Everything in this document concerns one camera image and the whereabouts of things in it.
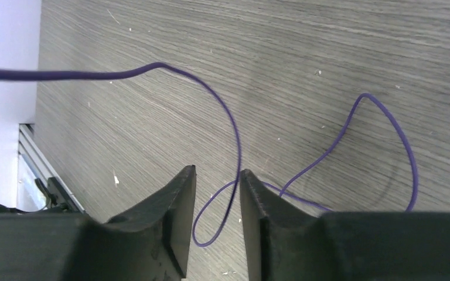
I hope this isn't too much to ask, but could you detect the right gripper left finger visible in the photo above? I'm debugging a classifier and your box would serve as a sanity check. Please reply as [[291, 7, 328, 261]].
[[0, 165, 196, 280]]

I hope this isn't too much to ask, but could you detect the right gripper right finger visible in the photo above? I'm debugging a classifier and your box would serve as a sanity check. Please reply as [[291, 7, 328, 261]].
[[240, 170, 450, 280]]

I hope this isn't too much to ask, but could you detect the thin purple wire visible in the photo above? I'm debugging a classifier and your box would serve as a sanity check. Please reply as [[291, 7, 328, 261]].
[[0, 61, 420, 248]]

